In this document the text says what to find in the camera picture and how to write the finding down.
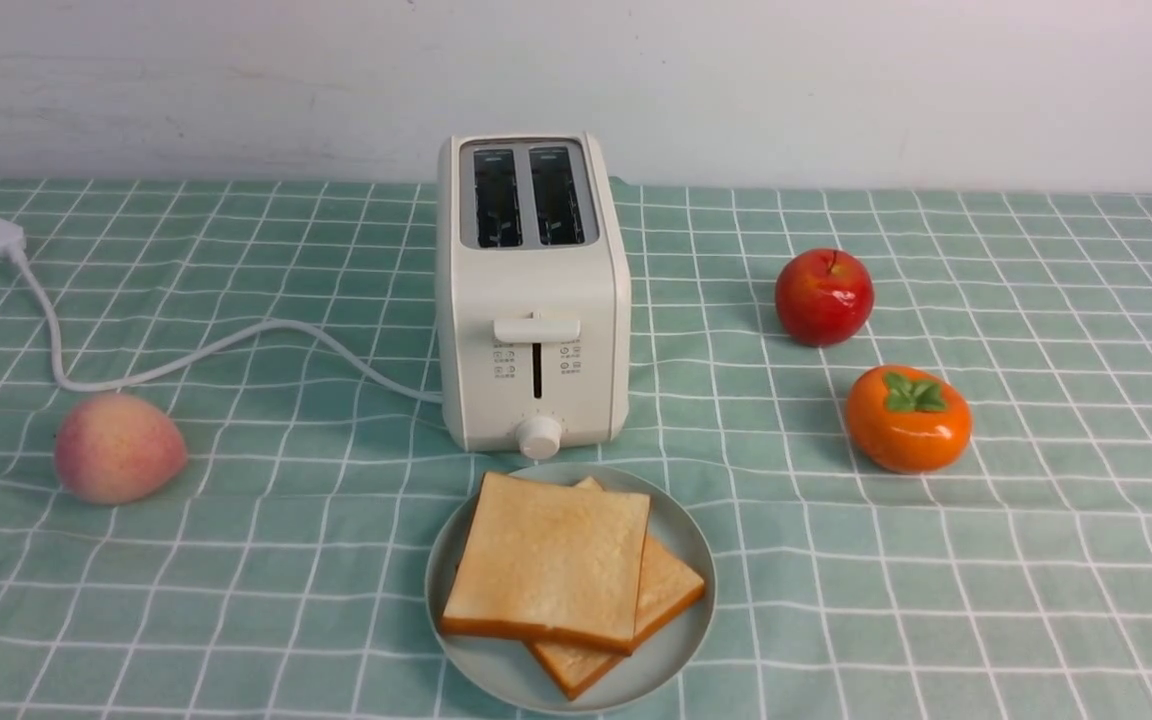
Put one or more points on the red apple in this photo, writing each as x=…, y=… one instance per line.
x=823, y=297

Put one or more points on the green checkered tablecloth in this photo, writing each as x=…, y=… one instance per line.
x=281, y=576

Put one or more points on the orange persimmon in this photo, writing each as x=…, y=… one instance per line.
x=906, y=420

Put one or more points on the pink peach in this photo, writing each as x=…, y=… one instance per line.
x=112, y=449

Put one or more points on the white toaster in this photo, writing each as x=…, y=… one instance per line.
x=533, y=294

